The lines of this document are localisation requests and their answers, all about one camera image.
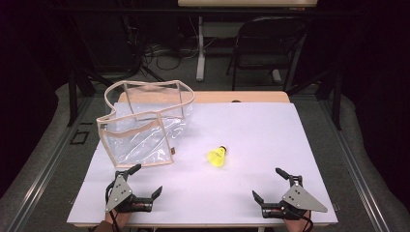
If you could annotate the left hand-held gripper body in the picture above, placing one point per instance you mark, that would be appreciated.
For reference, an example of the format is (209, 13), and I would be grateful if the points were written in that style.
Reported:
(119, 193)

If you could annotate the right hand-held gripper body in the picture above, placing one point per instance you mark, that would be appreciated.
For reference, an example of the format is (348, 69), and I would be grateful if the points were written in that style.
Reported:
(299, 198)

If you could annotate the clear bag with beige trim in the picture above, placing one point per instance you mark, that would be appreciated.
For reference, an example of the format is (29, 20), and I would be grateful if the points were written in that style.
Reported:
(141, 141)

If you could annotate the yellow shuttlecock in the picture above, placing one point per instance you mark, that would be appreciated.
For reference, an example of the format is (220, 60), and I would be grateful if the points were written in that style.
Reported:
(216, 157)

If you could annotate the person's left hand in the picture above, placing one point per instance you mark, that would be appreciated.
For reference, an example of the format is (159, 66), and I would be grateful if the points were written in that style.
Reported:
(118, 219)

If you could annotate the person's right hand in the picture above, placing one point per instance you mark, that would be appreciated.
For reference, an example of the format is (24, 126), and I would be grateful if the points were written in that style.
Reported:
(295, 226)

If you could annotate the white foam board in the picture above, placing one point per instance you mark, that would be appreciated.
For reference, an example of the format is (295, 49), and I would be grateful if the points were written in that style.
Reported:
(251, 138)

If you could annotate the black metal stand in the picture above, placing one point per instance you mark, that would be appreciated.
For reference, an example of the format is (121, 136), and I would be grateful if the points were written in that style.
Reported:
(72, 96)
(337, 103)

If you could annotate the wooden table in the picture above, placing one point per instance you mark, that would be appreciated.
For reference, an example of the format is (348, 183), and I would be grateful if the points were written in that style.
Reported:
(222, 96)

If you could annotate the black folding chair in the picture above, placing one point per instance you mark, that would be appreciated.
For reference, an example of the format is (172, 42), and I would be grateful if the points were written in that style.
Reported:
(267, 42)

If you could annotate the white desk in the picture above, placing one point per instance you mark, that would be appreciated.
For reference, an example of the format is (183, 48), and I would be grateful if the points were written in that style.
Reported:
(245, 2)

